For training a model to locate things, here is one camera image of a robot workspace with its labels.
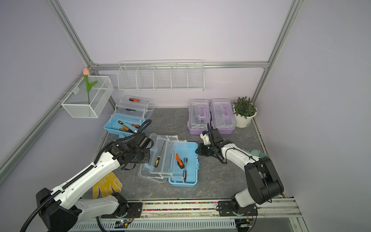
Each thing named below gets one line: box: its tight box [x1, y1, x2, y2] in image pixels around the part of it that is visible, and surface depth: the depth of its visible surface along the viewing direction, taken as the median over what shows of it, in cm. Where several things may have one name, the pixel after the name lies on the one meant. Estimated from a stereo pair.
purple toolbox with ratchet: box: [186, 99, 212, 135], surface depth 103 cm
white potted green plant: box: [232, 96, 258, 129], surface depth 99 cm
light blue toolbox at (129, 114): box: [103, 95, 155, 139], surface depth 111 cm
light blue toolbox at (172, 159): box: [137, 132, 200, 188], surface depth 82 cm
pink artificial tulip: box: [82, 67, 98, 105], surface depth 87 cm
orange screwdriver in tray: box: [169, 142, 185, 170], surface depth 79 cm
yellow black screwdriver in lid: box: [154, 140, 166, 168], surface depth 76 cm
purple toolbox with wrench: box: [209, 98, 236, 135], surface depth 104 cm
